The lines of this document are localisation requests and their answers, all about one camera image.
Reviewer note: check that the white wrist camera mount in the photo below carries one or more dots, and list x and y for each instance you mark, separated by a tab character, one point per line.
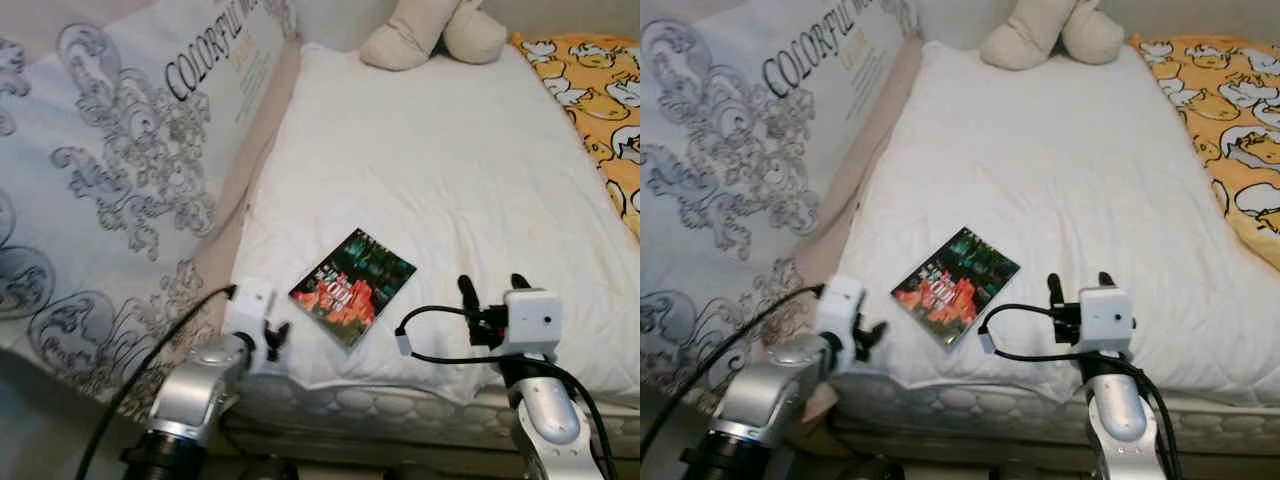
838	305
535	320
247	305
1108	318

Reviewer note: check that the yellow cartoon print blanket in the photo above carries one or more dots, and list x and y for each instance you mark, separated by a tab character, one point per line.
1230	120
595	100

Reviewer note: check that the white quilted mattress pad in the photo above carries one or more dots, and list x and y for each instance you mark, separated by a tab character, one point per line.
1050	160
450	160

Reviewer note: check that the grey bed base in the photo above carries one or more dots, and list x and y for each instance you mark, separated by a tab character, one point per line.
960	455
360	455

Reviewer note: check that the beige plush toy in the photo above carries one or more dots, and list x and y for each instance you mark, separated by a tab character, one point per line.
420	35
1045	35

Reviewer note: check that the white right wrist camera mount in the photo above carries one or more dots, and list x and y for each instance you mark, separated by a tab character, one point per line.
535	320
1108	318

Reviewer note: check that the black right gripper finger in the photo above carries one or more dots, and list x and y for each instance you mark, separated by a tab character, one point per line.
520	281
1055	290
468	292
1105	279

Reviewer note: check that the grey ornament print fabric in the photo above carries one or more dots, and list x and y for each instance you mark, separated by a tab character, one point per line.
110	150
740	150

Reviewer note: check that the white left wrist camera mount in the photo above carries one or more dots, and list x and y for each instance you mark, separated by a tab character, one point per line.
247	305
838	305

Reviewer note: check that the dark book with red cover art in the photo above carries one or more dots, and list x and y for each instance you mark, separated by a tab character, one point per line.
955	285
352	288

